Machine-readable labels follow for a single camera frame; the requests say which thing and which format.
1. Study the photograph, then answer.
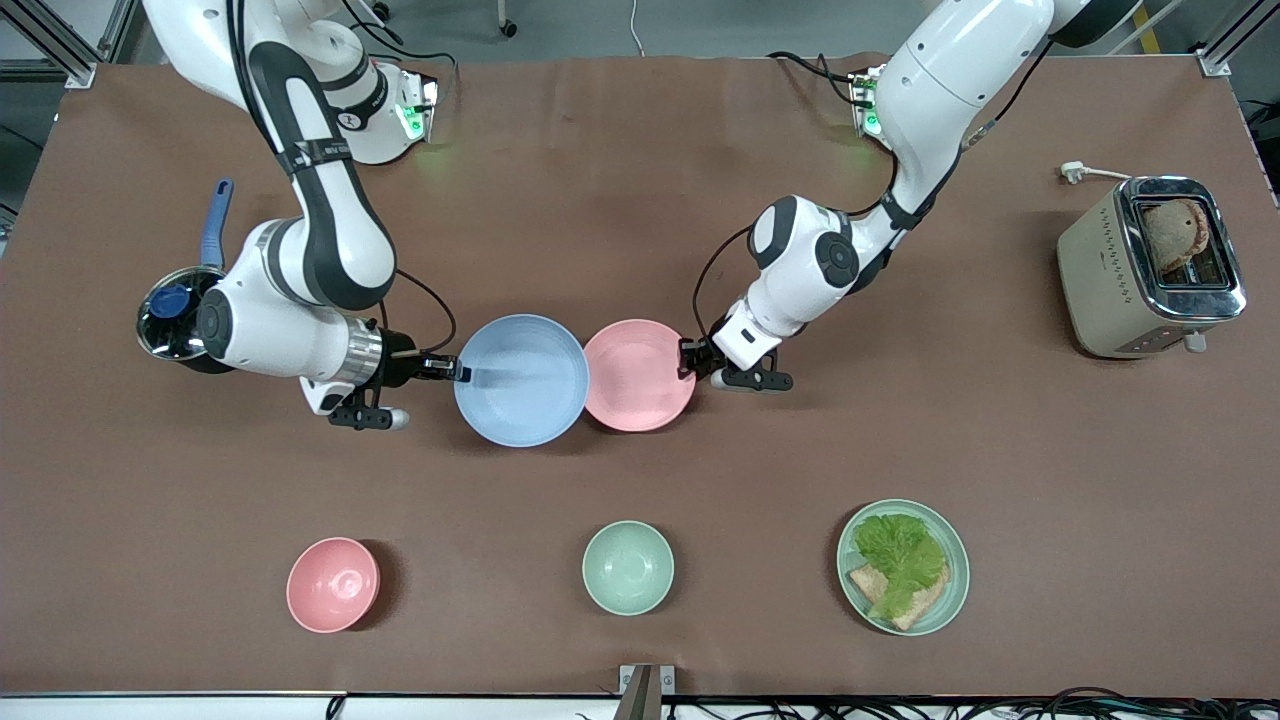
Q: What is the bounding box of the black left base cable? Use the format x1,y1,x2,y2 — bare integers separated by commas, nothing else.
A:
767,50,883,111

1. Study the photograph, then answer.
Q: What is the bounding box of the black cable bundle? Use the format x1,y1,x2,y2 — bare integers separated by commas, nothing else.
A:
660,686,1280,720

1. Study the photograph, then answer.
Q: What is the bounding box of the glass lid blue knob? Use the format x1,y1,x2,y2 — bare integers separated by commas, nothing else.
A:
137,267,227,360

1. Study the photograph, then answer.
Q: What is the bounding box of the aluminium frame post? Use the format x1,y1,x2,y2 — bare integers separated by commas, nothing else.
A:
1198,0,1280,79
0,0,137,89

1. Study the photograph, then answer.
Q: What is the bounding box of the pink plate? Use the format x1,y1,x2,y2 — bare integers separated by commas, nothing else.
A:
583,319,698,433

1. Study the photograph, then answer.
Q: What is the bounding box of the black right base cable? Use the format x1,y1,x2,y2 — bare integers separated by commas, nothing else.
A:
340,0,457,103

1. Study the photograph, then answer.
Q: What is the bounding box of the dark saucepan blue handle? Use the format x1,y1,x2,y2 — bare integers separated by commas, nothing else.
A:
137,180,237,376

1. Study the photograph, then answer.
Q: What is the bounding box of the metal table bracket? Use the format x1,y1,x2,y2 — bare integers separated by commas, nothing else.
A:
618,665,676,720

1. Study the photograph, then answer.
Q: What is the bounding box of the small pink bowl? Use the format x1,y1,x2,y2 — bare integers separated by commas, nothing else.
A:
286,537,381,634

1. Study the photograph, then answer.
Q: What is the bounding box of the brown toast slice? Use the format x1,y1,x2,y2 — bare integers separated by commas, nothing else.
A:
1142,198,1210,277

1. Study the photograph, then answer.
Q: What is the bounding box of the brown bread slice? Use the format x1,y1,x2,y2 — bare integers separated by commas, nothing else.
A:
848,563,951,632

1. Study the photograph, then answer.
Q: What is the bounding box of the green lettuce leaf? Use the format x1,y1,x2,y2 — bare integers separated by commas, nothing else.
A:
852,513,949,619

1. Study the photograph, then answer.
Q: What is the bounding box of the light blue plate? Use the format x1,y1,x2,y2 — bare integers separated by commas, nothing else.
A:
453,314,591,448

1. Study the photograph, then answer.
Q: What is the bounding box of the black base cable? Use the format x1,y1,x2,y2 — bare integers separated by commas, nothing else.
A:
340,0,457,103
767,50,883,111

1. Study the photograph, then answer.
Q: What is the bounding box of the white toaster plug cable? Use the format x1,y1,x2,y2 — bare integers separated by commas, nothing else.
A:
1060,162,1137,187

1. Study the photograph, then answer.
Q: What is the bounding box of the green plate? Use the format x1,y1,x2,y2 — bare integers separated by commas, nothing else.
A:
837,499,971,637

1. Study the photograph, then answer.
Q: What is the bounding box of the beige chrome toaster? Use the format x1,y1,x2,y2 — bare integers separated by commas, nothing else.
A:
1057,176,1249,359

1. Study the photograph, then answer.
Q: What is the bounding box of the brown table cover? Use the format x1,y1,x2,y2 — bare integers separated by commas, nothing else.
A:
0,55,1280,698

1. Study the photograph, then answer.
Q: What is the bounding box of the small green bowl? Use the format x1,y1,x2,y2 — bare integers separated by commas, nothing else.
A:
582,520,675,617

